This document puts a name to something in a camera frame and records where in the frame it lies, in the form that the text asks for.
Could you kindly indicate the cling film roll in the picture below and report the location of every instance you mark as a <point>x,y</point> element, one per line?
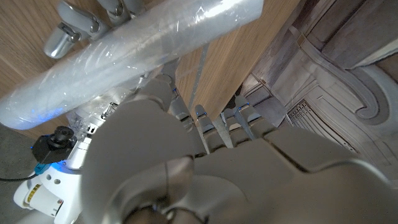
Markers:
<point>124,59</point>

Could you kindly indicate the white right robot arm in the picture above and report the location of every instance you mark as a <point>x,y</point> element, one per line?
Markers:
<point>53,193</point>

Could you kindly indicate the printed sofa backdrop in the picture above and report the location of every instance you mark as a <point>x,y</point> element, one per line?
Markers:
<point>326,77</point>

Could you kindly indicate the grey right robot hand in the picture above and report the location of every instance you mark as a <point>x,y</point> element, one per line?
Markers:
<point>74,21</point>

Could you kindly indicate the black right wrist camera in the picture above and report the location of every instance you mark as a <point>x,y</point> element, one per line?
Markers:
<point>53,146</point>

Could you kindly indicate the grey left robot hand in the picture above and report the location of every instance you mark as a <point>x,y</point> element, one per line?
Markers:
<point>248,186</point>

